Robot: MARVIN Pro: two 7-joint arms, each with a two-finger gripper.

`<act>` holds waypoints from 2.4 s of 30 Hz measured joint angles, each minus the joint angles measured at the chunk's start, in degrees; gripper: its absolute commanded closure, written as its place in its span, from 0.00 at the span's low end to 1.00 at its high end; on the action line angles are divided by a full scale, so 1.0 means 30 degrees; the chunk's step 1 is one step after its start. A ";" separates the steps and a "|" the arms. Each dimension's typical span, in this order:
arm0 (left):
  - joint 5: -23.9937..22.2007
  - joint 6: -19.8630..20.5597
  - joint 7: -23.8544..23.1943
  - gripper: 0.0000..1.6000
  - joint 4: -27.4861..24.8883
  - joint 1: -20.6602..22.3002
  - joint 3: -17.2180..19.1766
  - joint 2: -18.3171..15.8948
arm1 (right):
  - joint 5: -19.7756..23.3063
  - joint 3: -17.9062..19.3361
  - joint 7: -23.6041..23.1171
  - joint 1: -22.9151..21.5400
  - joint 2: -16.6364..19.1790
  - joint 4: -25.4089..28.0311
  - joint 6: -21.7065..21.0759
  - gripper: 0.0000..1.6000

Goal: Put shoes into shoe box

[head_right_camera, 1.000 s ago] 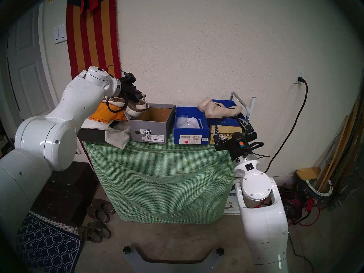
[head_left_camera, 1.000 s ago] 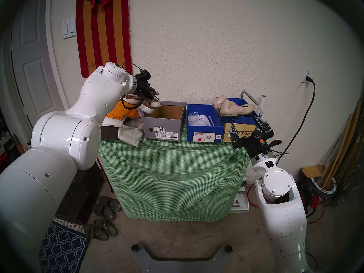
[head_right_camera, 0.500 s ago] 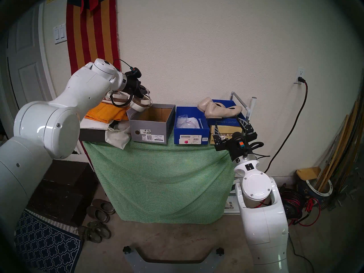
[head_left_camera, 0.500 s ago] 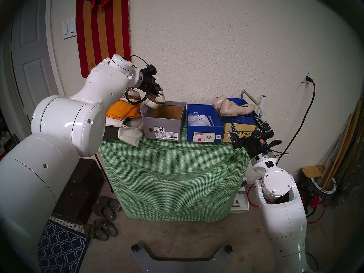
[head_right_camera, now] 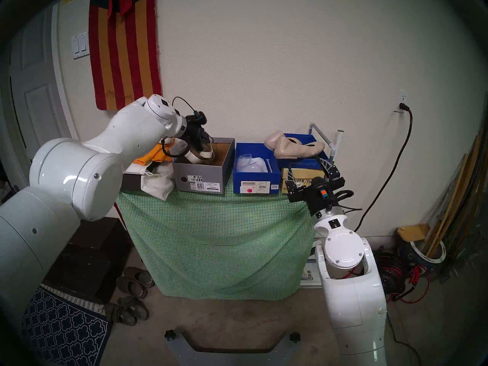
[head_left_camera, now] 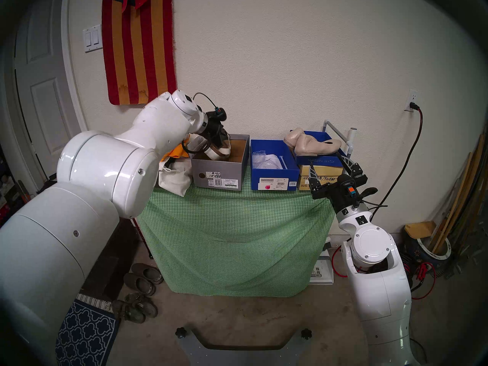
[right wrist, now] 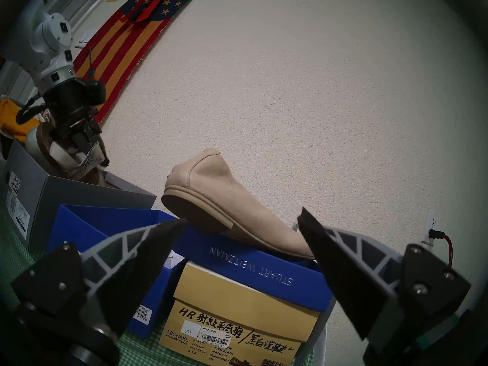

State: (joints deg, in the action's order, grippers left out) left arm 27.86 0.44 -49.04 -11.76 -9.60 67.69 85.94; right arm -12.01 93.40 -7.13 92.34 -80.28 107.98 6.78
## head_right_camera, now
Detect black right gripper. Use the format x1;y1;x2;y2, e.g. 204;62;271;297
287;157;355;218

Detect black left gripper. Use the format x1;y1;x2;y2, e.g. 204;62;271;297
185;120;215;153

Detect silver snake-print platform sandal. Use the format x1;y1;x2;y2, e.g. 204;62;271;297
187;140;215;165

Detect beige ballet shoe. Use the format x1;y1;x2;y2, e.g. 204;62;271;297
264;130;286;151
274;136;326;160

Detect tan gold shoe box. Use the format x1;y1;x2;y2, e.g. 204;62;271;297
281;168;326;194

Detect grey cardboard shoe box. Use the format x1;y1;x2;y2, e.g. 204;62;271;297
172;137;236;195

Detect open blue shoe box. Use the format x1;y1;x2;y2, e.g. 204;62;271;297
233;142;283;195

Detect brown clog shoe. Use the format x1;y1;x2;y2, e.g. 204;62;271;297
116;276;148;300
124;266;156;288

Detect folded orange cloth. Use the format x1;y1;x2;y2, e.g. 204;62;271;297
133;138;178;166

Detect folded white cloth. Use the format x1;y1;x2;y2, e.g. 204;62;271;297
121;173;143;191

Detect white floor device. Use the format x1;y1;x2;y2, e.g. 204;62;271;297
300;251;324;289

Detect green checked tablecloth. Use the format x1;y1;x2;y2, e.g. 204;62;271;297
115;175;316;301

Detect tan cardboard block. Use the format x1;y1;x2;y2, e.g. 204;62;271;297
397;224;430;242

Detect red orange striped flag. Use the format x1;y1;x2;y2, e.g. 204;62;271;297
88;0;164;111

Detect dark blue white-rimmed pot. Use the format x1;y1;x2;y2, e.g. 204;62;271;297
398;239;446;278

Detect leaning wooden boards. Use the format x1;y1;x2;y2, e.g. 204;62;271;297
423;133;488;259

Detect dark brown wooden chest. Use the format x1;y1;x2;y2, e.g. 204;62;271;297
42;217;134;305

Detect white panel door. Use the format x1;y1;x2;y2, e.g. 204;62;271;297
8;3;79;156

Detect dark olive sandal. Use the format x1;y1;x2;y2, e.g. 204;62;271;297
104;302;138;327
118;296;150;321

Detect navy patterned rug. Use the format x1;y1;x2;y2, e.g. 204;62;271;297
21;285;113;366

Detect right gripper plug cable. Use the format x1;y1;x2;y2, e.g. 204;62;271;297
320;186;363;213

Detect gripper plug cable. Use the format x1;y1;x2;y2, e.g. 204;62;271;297
172;96;208;125
320;186;363;213

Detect left gripper plug cable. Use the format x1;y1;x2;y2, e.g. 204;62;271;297
172;96;208;125

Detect thick black left gripper cable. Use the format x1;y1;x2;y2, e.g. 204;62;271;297
161;137;189;159

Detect grey metal cart handle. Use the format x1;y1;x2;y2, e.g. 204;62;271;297
309;123;345;164

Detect white drawstring dust bag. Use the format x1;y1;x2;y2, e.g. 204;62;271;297
124;161;176;201

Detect black power cord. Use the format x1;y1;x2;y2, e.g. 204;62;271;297
354;103;414;232

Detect black cable reel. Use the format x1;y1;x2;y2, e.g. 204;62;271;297
376;251;414;297

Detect red jumper clamp cable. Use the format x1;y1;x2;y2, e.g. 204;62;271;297
387;265;431;305

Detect white double light switch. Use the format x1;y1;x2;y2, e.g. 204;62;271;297
71;32;91;60

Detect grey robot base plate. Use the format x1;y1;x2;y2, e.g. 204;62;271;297
165;329;302;366

